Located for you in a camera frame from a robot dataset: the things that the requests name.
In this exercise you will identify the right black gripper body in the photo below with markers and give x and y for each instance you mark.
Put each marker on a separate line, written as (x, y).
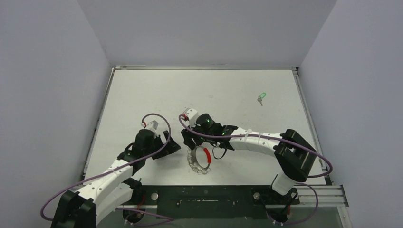
(191, 136)

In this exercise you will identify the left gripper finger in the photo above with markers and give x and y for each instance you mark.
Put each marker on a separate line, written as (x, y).
(168, 137)
(170, 148)

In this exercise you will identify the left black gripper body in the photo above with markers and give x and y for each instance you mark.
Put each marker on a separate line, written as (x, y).
(157, 144)

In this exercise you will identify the large keyring with small rings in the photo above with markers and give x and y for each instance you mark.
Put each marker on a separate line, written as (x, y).
(199, 160)

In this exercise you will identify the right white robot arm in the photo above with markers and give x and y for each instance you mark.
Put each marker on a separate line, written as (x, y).
(293, 153)

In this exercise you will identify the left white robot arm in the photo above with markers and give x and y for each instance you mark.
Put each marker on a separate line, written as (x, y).
(87, 206)

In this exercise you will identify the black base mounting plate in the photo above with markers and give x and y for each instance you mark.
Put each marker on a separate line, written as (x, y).
(214, 201)

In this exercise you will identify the key with green tag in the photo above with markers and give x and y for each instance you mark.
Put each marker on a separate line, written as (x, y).
(261, 97)

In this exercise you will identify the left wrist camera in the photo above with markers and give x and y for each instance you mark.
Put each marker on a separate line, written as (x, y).
(152, 126)

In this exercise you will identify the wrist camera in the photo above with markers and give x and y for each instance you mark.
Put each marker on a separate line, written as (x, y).
(152, 126)
(191, 115)

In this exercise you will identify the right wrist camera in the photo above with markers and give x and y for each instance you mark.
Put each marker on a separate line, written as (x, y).
(191, 115)

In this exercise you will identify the aluminium frame rail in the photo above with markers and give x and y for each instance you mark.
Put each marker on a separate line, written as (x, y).
(326, 196)

